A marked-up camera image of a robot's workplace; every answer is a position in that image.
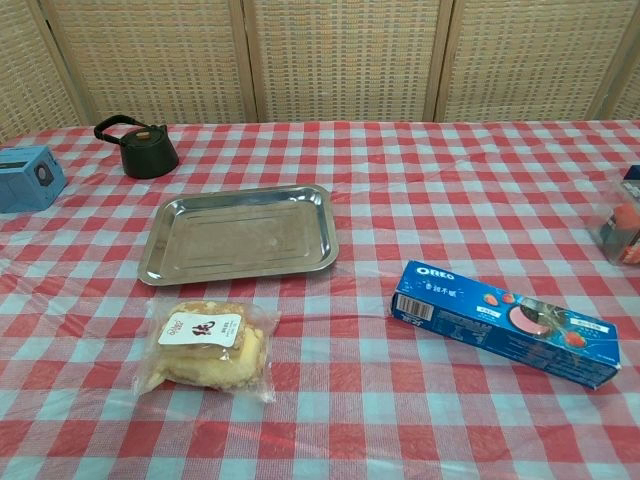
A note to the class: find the bagged bread with white label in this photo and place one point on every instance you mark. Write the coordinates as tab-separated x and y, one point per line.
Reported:
210	350

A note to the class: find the stainless steel rectangular tray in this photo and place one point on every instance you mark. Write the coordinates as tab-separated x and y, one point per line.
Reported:
240	235

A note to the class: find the red white checkered tablecloth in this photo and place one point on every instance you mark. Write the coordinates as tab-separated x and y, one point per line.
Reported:
320	400

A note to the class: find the woven bamboo folding screen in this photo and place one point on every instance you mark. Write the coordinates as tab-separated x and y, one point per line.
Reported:
320	55

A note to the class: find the black cast iron teapot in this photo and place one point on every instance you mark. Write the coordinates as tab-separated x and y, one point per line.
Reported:
147	150

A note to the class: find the blue Oreo cookie box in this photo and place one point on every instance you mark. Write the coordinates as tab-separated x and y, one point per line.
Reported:
505	325

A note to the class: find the light blue cardboard box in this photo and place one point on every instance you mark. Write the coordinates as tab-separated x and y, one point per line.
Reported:
27	177

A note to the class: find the clear plastic snack package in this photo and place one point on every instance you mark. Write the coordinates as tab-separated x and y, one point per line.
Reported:
620	220

